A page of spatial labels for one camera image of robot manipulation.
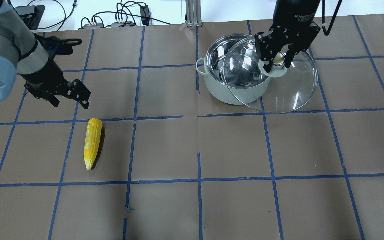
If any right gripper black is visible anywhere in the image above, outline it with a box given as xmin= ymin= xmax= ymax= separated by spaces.
xmin=254 ymin=0 xmax=321 ymax=73

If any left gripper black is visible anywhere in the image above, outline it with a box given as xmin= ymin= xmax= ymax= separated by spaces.
xmin=20 ymin=60 xmax=91 ymax=109

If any glass pot lid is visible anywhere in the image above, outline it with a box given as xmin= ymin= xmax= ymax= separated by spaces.
xmin=223 ymin=35 xmax=318 ymax=114

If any yellow corn cob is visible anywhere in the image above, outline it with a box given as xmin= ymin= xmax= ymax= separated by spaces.
xmin=83 ymin=118 xmax=102 ymax=170

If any white steel cooking pot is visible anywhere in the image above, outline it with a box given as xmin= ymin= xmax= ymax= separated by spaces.
xmin=195 ymin=33 xmax=271 ymax=107

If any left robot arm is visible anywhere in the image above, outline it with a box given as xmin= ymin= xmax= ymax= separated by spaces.
xmin=0 ymin=0 xmax=91 ymax=109

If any small usb adapter board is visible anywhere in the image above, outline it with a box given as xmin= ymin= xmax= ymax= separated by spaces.
xmin=81 ymin=22 xmax=104 ymax=29

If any black device box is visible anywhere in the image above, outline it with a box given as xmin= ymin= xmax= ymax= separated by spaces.
xmin=15 ymin=5 xmax=46 ymax=30

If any brown paper table mat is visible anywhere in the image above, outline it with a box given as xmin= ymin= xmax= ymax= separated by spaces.
xmin=0 ymin=15 xmax=384 ymax=240

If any black power adapter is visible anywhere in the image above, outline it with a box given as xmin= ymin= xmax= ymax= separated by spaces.
xmin=140 ymin=5 xmax=151 ymax=26

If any aluminium frame post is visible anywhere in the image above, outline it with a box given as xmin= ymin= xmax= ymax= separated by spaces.
xmin=185 ymin=0 xmax=202 ymax=27

